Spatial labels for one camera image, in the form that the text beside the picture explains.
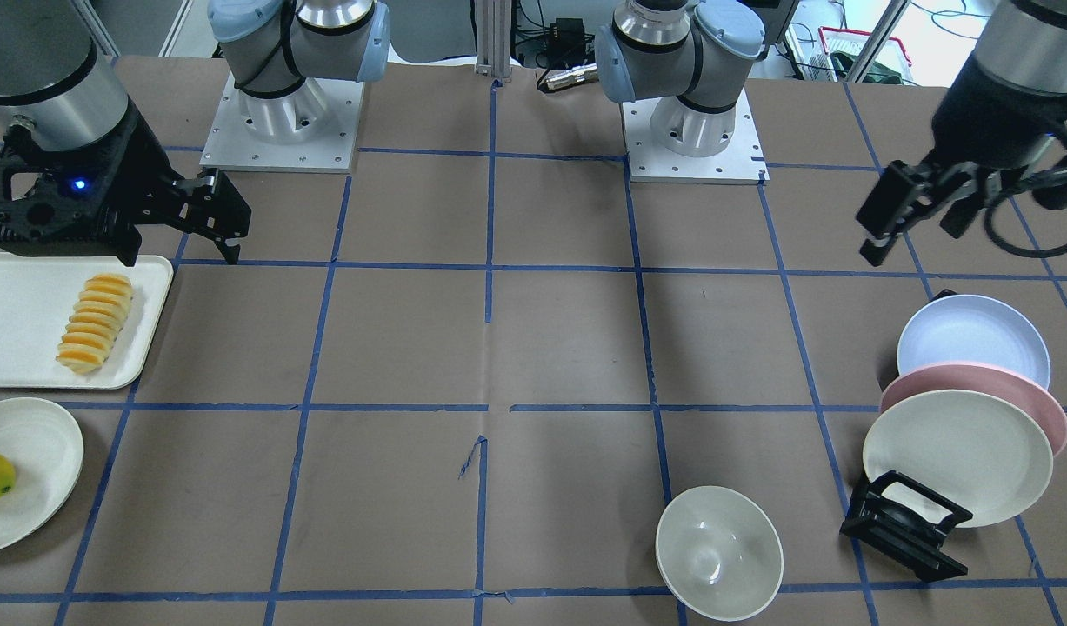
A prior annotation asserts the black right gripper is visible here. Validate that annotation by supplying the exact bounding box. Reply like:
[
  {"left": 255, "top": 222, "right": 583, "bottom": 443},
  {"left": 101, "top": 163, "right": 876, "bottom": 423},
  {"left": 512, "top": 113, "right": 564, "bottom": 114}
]
[{"left": 0, "top": 105, "right": 251, "bottom": 267}]

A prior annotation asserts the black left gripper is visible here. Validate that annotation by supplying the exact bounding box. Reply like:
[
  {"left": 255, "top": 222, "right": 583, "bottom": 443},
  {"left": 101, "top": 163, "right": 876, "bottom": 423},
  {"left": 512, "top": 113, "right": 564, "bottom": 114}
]
[{"left": 856, "top": 130, "right": 1067, "bottom": 267}]

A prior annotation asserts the blue plate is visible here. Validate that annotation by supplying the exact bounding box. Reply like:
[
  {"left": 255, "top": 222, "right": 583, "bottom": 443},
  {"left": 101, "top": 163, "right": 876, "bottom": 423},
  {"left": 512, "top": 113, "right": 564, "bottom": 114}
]
[{"left": 896, "top": 294, "right": 1053, "bottom": 388}]

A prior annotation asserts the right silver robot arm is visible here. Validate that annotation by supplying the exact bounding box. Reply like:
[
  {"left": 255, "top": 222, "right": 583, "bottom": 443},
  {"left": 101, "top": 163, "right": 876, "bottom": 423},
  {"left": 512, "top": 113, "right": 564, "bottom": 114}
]
[{"left": 0, "top": 1, "right": 391, "bottom": 266}]

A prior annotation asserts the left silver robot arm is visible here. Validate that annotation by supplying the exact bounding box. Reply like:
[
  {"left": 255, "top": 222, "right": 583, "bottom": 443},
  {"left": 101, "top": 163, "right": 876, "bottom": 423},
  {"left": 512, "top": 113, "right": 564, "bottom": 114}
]
[{"left": 594, "top": 1, "right": 1067, "bottom": 266}]

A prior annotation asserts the pink plate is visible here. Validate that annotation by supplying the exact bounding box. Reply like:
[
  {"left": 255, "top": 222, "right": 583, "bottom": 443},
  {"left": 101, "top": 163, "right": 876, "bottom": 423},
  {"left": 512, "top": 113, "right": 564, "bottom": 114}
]
[{"left": 879, "top": 362, "right": 1067, "bottom": 456}]

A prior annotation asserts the cream plate in rack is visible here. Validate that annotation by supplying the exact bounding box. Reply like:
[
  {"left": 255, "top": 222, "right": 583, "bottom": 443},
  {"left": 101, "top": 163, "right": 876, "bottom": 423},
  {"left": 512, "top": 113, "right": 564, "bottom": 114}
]
[{"left": 862, "top": 390, "right": 1054, "bottom": 528}]

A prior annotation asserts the cream plate under lemon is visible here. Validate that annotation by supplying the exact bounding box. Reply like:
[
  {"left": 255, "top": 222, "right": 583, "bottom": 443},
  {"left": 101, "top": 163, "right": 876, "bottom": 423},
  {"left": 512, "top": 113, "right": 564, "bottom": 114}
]
[{"left": 0, "top": 397, "right": 84, "bottom": 549}]

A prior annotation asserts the white rectangular tray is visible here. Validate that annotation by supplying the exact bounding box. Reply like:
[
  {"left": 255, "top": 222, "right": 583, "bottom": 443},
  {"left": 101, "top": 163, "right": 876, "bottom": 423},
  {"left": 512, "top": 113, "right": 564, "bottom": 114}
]
[{"left": 0, "top": 252, "right": 174, "bottom": 390}]

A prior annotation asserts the cream bowl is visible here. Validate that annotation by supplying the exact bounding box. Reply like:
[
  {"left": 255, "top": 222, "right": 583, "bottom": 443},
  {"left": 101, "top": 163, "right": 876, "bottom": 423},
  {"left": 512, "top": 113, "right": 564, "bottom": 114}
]
[{"left": 655, "top": 486, "right": 786, "bottom": 623}]

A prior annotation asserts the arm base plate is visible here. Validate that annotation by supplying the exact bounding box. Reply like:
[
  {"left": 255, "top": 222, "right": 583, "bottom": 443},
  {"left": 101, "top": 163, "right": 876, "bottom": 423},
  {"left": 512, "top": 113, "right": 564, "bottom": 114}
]
[
  {"left": 200, "top": 76, "right": 365, "bottom": 175},
  {"left": 620, "top": 90, "right": 770, "bottom": 184}
]

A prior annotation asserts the aluminium frame post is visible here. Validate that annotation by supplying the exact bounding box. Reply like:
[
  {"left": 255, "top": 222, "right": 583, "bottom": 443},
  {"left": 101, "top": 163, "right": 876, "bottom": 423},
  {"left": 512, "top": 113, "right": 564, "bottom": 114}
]
[{"left": 472, "top": 0, "right": 516, "bottom": 83}]

